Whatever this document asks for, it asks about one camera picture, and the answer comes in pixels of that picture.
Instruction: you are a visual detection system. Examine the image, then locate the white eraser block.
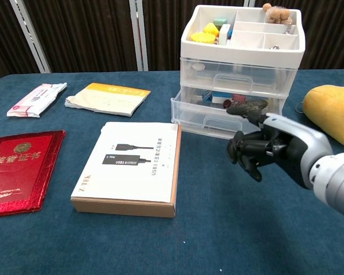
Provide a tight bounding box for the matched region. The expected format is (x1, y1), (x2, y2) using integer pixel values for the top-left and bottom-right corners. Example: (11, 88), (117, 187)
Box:
(218, 23), (232, 46)

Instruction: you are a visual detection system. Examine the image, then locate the brown teddy bear keychain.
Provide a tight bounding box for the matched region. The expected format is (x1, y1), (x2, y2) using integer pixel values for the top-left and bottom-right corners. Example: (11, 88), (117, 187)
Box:
(262, 2), (294, 32)

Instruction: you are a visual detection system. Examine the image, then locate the red certificate folder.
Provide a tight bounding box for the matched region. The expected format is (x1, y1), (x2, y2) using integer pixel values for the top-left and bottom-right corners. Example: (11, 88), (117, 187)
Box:
(0, 130), (67, 219)

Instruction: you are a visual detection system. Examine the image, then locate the white upright frame post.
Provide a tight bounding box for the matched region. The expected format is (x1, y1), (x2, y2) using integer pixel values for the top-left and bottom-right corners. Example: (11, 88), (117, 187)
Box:
(128, 0), (149, 72)

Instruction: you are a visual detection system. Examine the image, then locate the pink white wet wipes pack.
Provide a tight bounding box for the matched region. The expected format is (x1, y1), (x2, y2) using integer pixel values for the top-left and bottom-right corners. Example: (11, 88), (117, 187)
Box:
(6, 82), (68, 118)

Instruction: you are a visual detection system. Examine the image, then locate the transparent drawer with small items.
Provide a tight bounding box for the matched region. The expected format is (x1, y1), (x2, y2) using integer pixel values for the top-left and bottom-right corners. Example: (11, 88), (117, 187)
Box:
(170, 87), (286, 140)

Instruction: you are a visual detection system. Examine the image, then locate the yellow plush pouch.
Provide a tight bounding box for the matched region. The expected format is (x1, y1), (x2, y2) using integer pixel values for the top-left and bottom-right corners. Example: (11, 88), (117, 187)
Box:
(302, 84), (344, 147)

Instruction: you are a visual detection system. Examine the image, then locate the white slanted frame post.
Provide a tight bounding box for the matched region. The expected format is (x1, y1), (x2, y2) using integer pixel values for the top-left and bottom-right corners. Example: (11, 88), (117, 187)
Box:
(10, 0), (52, 74)

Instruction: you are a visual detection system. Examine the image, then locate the yellow serrated round toy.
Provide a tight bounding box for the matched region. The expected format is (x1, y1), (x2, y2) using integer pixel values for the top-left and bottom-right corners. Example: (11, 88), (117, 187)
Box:
(190, 31), (217, 44)

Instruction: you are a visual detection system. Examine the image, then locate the blue white small box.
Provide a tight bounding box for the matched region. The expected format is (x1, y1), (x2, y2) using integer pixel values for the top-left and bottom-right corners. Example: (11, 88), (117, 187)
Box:
(212, 93), (233, 104)

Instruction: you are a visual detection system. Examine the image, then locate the dark brown pleated curtain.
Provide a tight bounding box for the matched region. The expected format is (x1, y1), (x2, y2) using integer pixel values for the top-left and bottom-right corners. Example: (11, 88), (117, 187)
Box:
(0, 0), (344, 84)

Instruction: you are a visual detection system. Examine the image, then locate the white USB cable box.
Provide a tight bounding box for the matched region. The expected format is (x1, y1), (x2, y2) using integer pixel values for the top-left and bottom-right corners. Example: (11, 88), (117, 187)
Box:
(70, 121), (182, 219)

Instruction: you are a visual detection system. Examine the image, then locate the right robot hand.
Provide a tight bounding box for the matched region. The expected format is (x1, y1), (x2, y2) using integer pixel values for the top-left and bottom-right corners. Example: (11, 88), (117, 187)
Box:
(226, 99), (334, 190)

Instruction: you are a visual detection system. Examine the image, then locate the blue velvet tablecloth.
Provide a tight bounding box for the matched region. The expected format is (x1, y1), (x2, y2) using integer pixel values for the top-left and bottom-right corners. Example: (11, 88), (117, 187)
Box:
(0, 68), (344, 275)

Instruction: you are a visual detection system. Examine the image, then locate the yellow white notebook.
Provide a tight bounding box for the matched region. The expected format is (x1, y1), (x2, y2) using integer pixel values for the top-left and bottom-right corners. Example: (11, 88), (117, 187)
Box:
(64, 82), (151, 117)

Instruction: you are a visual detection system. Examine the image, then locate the transparent drawer with black item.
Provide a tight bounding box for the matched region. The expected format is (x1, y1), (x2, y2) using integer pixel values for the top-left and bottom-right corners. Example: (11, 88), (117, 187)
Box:
(177, 114), (283, 140)

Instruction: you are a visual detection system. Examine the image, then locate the yellow rubber duck toy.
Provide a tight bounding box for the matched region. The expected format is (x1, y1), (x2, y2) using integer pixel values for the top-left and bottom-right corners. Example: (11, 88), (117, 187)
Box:
(203, 22), (220, 37)

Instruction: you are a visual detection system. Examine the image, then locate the transparent drawer with white disc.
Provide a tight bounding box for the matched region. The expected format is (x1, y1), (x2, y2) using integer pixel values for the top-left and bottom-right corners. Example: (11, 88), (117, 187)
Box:
(179, 57), (299, 93)

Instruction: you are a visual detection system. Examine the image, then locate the white plastic drawer organizer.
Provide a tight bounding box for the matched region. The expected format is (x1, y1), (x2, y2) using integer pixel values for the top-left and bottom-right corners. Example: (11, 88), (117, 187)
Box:
(179, 4), (306, 140)

